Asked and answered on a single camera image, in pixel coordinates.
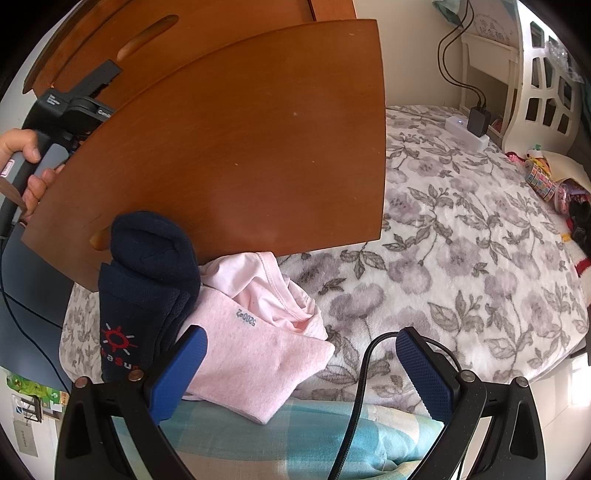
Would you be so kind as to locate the colourful toy pile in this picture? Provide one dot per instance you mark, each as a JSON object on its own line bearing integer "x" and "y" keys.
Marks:
{"x": 562, "y": 183}

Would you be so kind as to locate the black power adapter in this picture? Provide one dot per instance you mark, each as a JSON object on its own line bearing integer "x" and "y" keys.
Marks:
{"x": 479, "y": 120}

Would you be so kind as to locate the white bedside cabinet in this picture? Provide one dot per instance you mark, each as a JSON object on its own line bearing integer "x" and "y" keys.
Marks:
{"x": 492, "y": 47}

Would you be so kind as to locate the teal plaid fabric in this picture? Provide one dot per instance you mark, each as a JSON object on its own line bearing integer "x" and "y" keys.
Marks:
{"x": 299, "y": 442}

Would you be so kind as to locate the pink garment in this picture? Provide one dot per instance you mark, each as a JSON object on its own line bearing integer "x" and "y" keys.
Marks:
{"x": 250, "y": 367}

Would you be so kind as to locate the floral grey white blanket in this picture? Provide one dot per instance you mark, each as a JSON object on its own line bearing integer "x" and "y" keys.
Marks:
{"x": 468, "y": 256}

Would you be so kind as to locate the person's left hand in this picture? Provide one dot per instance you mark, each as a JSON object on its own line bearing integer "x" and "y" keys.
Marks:
{"x": 26, "y": 142}

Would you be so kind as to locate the pink shirt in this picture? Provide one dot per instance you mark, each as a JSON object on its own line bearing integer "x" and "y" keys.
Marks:
{"x": 254, "y": 281}

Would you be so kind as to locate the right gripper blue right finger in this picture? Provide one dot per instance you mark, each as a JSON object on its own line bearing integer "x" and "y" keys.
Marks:
{"x": 432, "y": 375}

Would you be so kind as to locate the wooden dresser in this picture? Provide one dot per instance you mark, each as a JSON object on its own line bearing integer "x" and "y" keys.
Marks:
{"x": 148, "y": 40}

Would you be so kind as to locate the white power strip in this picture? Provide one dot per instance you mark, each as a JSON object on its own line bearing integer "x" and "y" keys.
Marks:
{"x": 457, "y": 127}

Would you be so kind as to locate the navy blue sock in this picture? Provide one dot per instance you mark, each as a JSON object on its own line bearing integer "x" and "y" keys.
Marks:
{"x": 146, "y": 292}

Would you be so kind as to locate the white decorative shelf rack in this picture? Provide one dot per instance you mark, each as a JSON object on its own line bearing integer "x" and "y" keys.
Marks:
{"x": 549, "y": 101}

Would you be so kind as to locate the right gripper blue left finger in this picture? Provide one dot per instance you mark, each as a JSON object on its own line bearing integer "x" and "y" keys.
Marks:
{"x": 172, "y": 373}

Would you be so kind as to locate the open wooden drawer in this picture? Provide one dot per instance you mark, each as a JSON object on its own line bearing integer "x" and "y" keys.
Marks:
{"x": 275, "y": 143}

